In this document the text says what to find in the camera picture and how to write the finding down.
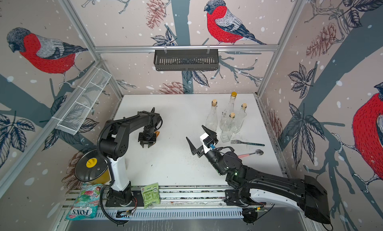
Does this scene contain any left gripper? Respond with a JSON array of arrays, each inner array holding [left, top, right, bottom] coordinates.
[[140, 128, 158, 148]]

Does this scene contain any tall corked glass bottle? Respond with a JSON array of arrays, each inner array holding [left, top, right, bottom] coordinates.
[[205, 99, 218, 132]]

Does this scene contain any small corked glass bottle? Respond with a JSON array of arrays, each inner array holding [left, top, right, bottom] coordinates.
[[221, 112, 235, 143]]

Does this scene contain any yellow cap glass bottle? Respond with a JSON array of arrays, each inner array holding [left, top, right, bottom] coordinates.
[[220, 92, 237, 131]]

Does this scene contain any small corked labelled bottle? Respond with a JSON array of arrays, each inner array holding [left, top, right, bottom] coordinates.
[[232, 103, 247, 134]]

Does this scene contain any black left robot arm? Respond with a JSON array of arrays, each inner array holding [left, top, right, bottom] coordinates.
[[96, 108, 163, 226]]

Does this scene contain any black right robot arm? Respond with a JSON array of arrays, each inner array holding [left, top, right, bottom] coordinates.
[[188, 126, 331, 225]]

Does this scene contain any green snack packet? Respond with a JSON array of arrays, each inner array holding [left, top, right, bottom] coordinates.
[[140, 183, 161, 208]]

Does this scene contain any black hanging metal basket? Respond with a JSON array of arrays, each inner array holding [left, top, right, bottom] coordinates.
[[154, 49, 219, 71]]

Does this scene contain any Fox's candy bag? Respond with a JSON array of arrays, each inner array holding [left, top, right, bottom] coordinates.
[[66, 184, 103, 221]]

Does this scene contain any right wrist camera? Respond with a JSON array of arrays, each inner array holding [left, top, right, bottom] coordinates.
[[200, 133, 215, 150]]

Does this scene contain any green handled fork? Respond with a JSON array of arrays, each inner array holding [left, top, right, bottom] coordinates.
[[230, 140, 265, 147]]

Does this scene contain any pink handled spoon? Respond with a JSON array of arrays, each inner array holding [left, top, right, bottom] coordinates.
[[238, 149, 264, 159]]

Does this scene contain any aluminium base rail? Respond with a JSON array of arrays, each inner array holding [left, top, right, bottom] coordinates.
[[64, 184, 310, 221]]

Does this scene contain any white wire mesh basket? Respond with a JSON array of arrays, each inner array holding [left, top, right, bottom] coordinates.
[[56, 68, 112, 135]]

